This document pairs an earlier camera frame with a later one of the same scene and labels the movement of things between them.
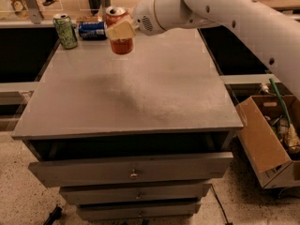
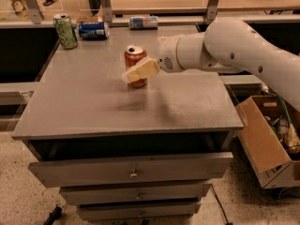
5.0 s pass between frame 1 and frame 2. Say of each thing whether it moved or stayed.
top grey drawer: stayed
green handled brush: stayed
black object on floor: stayed
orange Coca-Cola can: moved
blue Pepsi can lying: stayed
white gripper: moved
